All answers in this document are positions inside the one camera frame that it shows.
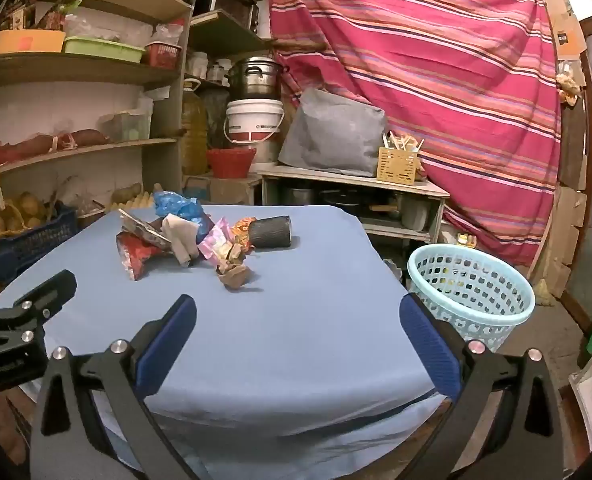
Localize pink wrapper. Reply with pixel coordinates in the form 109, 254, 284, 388
198, 217, 234, 261

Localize dark cylindrical cup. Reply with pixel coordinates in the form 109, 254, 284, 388
248, 215, 293, 251

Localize orange snack bag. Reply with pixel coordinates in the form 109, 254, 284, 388
230, 216, 259, 251

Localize brown paper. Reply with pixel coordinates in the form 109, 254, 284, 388
216, 260, 255, 291

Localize white low cabinet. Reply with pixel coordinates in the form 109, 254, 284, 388
256, 162, 450, 261

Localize cardboard box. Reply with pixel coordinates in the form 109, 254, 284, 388
183, 175, 261, 206

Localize red plastic basket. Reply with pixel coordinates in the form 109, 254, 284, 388
206, 147, 257, 179

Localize red striped cloth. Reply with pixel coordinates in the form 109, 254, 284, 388
267, 0, 564, 268

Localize blue tablecloth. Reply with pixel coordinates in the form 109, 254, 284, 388
0, 203, 457, 480

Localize light blue plastic basket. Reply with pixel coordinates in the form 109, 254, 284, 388
407, 243, 536, 353

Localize yellow oil bottle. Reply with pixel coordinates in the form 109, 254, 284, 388
182, 80, 209, 177

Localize clear plastic container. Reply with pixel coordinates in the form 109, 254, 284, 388
98, 110, 152, 142

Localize potato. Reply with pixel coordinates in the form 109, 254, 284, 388
112, 182, 143, 203

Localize white plastic bucket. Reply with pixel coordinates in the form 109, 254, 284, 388
223, 99, 285, 163

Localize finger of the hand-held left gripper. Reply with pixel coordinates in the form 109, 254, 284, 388
0, 254, 33, 287
0, 269, 78, 347

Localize green plastic tray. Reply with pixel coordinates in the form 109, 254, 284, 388
63, 36, 147, 64

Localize grey fabric bag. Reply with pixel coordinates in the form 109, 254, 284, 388
278, 87, 389, 178

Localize dark frying pan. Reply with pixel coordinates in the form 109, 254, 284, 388
321, 189, 401, 216

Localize egg tray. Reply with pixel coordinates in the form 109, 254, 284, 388
103, 195, 155, 212

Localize small metal pot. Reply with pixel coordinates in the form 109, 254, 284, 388
281, 185, 317, 206

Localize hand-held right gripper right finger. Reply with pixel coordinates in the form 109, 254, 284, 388
399, 292, 566, 480

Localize blue plastic crate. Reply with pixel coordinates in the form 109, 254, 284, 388
0, 205, 79, 271

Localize bundle of utensils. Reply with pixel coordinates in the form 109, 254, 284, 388
383, 130, 427, 153

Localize toaster oven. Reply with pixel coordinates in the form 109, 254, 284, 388
203, 0, 259, 31

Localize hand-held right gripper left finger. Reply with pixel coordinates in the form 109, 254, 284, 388
30, 294, 211, 480

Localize yellow utensil holder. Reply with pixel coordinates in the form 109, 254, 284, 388
377, 146, 419, 185

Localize blue plastic bag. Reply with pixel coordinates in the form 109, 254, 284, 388
152, 191, 211, 233

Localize metal cooking pot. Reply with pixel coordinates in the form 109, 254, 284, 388
226, 56, 289, 101

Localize silver foil wrapper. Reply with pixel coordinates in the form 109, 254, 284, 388
118, 208, 173, 251

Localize cardboard sheet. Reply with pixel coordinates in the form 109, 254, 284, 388
546, 0, 588, 59

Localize small red basket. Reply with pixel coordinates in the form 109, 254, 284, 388
145, 42, 183, 69

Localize beige paper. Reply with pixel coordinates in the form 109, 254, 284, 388
162, 214, 199, 267

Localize wooden shelf unit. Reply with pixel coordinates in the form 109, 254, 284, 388
0, 0, 271, 271

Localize red snack wrapper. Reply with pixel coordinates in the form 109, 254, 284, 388
115, 235, 169, 281

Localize orange plastic box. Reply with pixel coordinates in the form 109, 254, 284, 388
0, 29, 67, 56

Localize small tan wrapper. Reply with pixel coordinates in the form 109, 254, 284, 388
224, 242, 249, 267

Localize red net bag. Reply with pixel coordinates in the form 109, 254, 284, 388
0, 130, 110, 167

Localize white plastic container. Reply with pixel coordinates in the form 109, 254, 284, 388
401, 195, 432, 231

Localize white plastic jar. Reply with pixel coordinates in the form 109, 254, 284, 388
188, 52, 209, 81
208, 59, 232, 84

